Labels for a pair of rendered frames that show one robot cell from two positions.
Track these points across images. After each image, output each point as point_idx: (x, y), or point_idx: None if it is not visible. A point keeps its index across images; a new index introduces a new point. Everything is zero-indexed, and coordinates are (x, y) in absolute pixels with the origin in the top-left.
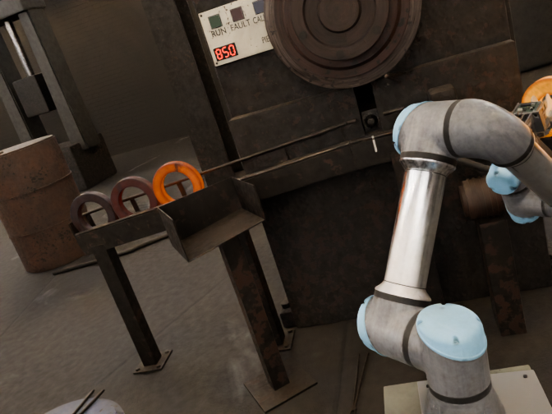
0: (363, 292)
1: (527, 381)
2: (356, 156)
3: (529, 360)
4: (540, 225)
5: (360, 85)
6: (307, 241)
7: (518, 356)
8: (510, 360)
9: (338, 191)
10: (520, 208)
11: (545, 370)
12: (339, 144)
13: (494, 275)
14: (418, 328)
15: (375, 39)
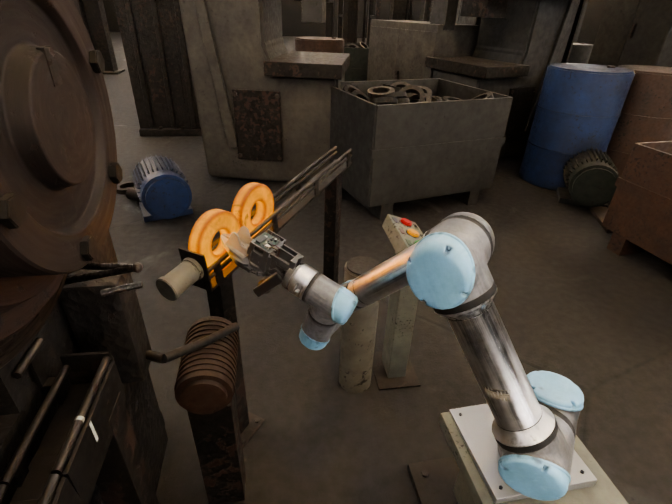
0: None
1: (465, 413)
2: (79, 486)
3: (290, 476)
4: (152, 390)
5: (42, 322)
6: None
7: (282, 485)
8: (287, 494)
9: None
10: (335, 329)
11: (308, 465)
12: (44, 500)
13: (238, 446)
14: (577, 407)
15: (114, 195)
